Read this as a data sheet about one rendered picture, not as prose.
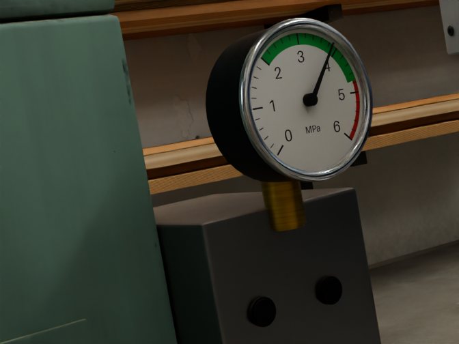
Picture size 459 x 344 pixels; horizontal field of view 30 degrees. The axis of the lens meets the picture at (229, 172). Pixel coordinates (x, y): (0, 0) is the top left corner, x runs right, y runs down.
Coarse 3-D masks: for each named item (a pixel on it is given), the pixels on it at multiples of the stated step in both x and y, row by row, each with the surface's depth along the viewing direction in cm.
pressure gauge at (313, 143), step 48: (240, 48) 32; (288, 48) 32; (336, 48) 34; (240, 96) 31; (288, 96) 32; (336, 96) 33; (240, 144) 32; (288, 144) 32; (336, 144) 33; (288, 192) 34
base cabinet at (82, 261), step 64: (0, 64) 33; (64, 64) 34; (0, 128) 33; (64, 128) 34; (128, 128) 36; (0, 192) 33; (64, 192) 34; (128, 192) 35; (0, 256) 32; (64, 256) 34; (128, 256) 35; (0, 320) 32; (64, 320) 34; (128, 320) 35
